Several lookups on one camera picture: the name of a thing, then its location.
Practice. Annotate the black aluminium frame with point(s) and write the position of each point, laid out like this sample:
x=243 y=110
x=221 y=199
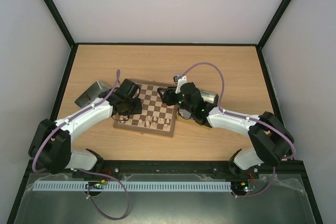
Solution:
x=74 y=46

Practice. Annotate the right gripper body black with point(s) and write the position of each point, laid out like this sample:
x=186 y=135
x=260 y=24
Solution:
x=169 y=97

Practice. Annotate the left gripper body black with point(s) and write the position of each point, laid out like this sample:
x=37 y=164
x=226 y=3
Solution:
x=131 y=109

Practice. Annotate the gold tin with light pieces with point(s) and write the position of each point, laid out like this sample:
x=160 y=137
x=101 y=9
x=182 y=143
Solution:
x=184 y=116

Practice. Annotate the wooden chess board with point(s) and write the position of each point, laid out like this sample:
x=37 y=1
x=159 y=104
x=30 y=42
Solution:
x=152 y=105

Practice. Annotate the light blue cable duct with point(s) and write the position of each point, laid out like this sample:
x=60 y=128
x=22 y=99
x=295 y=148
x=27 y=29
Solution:
x=134 y=186

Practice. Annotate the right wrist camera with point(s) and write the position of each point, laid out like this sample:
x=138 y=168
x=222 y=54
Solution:
x=179 y=80

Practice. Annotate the silver tin with dark pieces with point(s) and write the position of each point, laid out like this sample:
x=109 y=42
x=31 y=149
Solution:
x=91 y=94

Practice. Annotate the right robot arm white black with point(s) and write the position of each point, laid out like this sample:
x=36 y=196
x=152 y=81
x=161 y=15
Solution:
x=270 y=139

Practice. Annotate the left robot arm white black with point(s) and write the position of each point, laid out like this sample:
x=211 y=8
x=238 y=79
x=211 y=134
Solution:
x=51 y=148

